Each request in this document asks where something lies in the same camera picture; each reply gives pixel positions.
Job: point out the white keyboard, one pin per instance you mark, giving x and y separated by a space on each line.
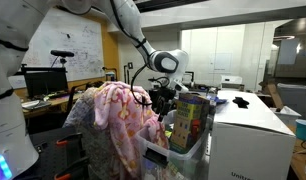
34 104

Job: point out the black frame 3D printer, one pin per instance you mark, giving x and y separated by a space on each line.
190 77

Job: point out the wooden table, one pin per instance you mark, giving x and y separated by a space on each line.
298 160

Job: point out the clear plastic storage bin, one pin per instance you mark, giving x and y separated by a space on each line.
193 156

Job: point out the pink patterned fleece blanket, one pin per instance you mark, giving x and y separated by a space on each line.
119 113

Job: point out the grey trash bin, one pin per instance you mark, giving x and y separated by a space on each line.
296 96

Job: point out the black stereo camera bar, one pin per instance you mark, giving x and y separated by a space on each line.
62 53

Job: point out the white wall sign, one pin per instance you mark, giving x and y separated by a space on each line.
221 62

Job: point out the white open paper box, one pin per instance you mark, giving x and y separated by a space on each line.
286 115

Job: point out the brown cardboard sheet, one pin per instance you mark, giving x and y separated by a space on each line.
274 96

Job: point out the large white cardboard box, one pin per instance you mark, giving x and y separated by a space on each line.
253 146

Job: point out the black wall switch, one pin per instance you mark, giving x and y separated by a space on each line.
130 65

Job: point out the frosted window sheet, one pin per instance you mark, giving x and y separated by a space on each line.
289 51

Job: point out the yellow wooden blocks box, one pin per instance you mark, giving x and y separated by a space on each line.
186 123

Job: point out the black computer monitor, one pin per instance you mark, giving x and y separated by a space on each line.
46 81

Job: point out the blue floral quilt blanket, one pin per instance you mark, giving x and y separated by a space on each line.
79 113

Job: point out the wooden office desk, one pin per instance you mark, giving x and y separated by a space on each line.
59 100

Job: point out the teal cup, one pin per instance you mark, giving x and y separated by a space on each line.
304 130

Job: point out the whiteboard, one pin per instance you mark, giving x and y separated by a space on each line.
76 56

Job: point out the small black cloth item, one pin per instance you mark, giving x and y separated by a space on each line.
241 103

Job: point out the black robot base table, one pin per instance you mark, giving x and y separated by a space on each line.
46 146

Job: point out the black desk chair frame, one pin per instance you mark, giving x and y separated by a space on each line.
70 96

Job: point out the white printer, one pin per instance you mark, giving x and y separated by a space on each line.
231 82

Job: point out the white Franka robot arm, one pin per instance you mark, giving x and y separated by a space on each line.
13 33

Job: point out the blue white small device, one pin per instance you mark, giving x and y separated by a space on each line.
110 77

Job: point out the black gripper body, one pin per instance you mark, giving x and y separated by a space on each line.
164 96

